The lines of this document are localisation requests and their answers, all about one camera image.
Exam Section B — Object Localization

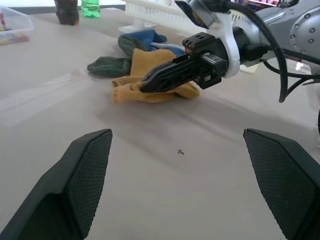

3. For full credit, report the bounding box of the dark cola bottle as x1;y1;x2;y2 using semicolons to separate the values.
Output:
53;0;81;26

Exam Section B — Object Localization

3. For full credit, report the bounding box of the white slatted plastic basket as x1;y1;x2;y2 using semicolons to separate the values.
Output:
118;0;261;74

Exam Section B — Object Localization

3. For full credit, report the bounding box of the green plastic bottle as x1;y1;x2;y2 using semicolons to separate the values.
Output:
81;0;101;19

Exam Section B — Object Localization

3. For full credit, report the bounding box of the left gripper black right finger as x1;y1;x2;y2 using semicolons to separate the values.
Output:
243;128;320;240

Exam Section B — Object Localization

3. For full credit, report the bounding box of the yellow sock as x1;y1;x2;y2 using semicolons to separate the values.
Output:
111;48;202;105

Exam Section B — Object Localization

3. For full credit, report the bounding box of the flat colourful packet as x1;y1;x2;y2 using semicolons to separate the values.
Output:
0;32;30;47

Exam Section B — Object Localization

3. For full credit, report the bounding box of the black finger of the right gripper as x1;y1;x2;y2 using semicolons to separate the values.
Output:
171;54;194;64
139;56;204;95

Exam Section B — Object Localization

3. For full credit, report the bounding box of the clear plastic storage box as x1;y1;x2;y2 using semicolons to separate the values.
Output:
0;6;35;32

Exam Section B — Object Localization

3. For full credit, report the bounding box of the dark green sock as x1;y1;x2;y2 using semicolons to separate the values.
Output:
86;34;141;79

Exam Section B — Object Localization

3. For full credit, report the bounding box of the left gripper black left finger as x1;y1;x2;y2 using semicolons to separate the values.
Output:
0;128;113;240

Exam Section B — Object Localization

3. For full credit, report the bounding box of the blue sock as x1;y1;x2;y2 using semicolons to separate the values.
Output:
128;29;186;57

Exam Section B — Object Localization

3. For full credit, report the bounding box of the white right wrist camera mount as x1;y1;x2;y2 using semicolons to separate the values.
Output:
174;0;242;78

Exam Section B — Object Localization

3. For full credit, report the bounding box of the light grey sock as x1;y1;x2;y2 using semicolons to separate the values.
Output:
149;42;185;51

